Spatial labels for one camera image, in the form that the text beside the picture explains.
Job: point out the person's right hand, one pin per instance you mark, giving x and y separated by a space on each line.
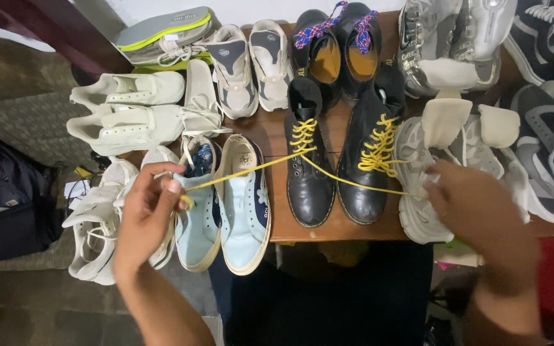
488 226

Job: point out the person's left hand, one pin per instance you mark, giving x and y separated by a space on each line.
142 226

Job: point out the person's right fingers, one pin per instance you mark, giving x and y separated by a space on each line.
439 188

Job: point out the long yellow shoelace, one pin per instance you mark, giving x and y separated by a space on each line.
257 168

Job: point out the pale grey thick-soled sneaker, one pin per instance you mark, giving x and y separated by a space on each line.
484 156
419 216

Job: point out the green pink clutter heap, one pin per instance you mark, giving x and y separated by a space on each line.
455 252

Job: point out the white paper shoe stuffing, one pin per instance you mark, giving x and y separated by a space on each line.
447 73
445 122
498 126

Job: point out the tied yellow shoelace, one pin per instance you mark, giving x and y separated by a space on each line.
378 144

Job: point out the fully laced black leather boot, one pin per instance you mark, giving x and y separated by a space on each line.
363 197

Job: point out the half-laced black leather boot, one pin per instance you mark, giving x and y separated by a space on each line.
309 192

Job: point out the black boot with tan lining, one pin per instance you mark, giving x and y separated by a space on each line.
362 65
324 62

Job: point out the silver metallic sneaker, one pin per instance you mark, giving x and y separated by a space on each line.
488 29
421 38

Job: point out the person's dark blue clothing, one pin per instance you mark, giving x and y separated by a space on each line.
325 298

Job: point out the red blue checked shoelace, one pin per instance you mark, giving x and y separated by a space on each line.
318 29
364 31

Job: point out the black white striped sneaker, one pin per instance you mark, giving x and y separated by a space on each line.
546 33

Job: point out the light blue navy sneaker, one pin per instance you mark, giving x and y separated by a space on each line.
199 235
243 226

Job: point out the white grey chunky sneaker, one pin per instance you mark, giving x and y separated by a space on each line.
233 72
271 67

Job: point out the cream lace-up sneaker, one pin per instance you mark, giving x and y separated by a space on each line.
202 96

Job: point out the white mesh running sneaker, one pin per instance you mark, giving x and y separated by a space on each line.
161 156
96 230

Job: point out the grey lime sneaker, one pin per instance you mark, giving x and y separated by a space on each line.
176 55
166 26

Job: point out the white paper scraps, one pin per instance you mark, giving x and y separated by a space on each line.
76 192

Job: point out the dark brown wooden beam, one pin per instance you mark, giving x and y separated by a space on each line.
56 29

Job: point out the olive patterned couch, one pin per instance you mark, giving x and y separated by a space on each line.
22 101

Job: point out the black bag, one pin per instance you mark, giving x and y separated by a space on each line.
7 197

